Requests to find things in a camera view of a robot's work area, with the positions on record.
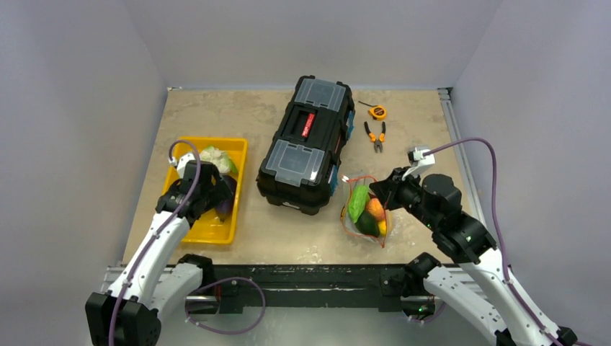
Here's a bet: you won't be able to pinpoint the pink peach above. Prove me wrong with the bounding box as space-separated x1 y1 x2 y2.
365 198 385 222

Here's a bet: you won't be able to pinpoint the purple eggplant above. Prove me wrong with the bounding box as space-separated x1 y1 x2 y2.
215 174 237 223

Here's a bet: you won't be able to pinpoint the clear zip top bag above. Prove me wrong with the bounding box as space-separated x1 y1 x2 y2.
340 174 393 249

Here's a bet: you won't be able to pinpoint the yellow corn cob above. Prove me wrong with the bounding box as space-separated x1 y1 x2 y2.
378 221 388 237

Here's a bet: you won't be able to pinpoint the dark green avocado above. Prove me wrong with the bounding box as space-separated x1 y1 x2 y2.
355 211 380 238

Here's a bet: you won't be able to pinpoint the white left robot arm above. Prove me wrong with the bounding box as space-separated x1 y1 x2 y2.
85 159 233 345

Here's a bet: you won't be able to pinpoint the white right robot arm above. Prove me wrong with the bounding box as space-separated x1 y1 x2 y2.
370 168 578 345

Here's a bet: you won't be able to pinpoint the white cauliflower with leaves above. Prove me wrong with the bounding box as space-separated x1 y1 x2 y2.
199 146 238 174

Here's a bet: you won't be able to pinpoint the yellow plastic tray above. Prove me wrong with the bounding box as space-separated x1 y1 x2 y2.
163 137 248 245

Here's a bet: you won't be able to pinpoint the yellow tape measure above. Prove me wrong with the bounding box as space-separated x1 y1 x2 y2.
358 101 388 121

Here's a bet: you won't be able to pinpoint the black plastic toolbox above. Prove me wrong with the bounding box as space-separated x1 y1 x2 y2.
256 76 355 216

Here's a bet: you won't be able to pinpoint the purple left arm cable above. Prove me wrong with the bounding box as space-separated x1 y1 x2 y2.
107 139 267 346

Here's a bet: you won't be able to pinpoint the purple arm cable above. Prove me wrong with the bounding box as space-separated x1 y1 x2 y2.
107 139 267 346
424 137 593 346

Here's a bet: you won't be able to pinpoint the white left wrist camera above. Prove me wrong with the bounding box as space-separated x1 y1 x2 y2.
169 152 197 179

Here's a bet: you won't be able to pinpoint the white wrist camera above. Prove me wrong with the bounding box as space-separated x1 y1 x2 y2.
169 152 197 179
402 146 435 180

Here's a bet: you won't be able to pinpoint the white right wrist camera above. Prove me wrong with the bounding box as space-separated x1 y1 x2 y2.
402 146 435 180

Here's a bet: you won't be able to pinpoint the orange handled pliers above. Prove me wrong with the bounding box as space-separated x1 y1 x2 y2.
364 121 386 153

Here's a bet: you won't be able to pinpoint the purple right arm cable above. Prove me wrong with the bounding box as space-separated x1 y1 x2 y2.
424 137 593 346

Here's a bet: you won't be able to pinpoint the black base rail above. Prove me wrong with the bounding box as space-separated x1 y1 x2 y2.
185 264 439 319

